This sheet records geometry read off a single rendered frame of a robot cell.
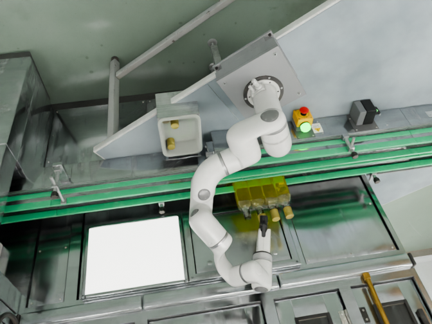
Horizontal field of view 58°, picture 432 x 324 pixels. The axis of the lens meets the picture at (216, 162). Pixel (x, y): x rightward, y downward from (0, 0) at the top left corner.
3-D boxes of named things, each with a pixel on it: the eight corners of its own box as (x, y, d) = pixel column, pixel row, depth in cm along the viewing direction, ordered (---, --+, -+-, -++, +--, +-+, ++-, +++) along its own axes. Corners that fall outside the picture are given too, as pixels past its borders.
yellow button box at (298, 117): (291, 120, 180) (296, 132, 175) (293, 108, 175) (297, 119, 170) (306, 118, 181) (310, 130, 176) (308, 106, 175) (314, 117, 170)
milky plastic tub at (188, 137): (162, 143, 178) (163, 157, 172) (155, 105, 161) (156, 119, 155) (200, 139, 179) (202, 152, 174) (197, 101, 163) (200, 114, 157)
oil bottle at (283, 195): (266, 171, 184) (278, 208, 170) (267, 163, 180) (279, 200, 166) (278, 169, 185) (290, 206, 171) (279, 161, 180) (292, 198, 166)
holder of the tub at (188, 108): (164, 151, 182) (165, 163, 177) (155, 105, 162) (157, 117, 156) (200, 146, 184) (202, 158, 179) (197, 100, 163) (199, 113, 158)
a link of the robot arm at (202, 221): (245, 221, 133) (240, 207, 147) (205, 174, 128) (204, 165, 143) (207, 251, 134) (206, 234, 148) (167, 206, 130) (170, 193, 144)
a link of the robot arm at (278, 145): (260, 134, 144) (268, 165, 133) (252, 107, 135) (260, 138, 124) (287, 126, 143) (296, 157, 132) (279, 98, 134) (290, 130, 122)
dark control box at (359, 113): (348, 113, 183) (355, 125, 177) (352, 100, 177) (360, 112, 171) (365, 111, 183) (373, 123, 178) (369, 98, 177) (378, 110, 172)
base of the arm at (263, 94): (235, 87, 148) (240, 114, 137) (262, 67, 142) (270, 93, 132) (259, 110, 157) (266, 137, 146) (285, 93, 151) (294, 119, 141)
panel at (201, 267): (87, 229, 179) (82, 301, 157) (85, 225, 177) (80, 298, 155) (279, 202, 187) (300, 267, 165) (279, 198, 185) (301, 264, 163)
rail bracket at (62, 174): (62, 172, 177) (56, 213, 162) (49, 146, 165) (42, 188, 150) (72, 171, 178) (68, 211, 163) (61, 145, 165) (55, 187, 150)
